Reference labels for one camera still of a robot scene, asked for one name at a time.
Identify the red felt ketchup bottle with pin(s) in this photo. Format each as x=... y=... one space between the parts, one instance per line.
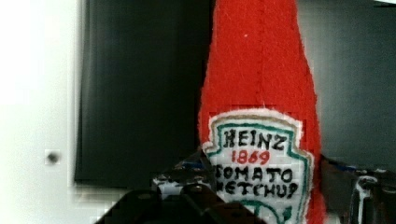
x=258 y=122

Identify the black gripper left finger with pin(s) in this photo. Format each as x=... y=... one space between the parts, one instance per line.
x=183 y=194

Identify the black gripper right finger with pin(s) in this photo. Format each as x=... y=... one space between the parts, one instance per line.
x=358 y=196

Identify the silver toaster oven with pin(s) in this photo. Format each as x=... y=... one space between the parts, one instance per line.
x=144 y=64

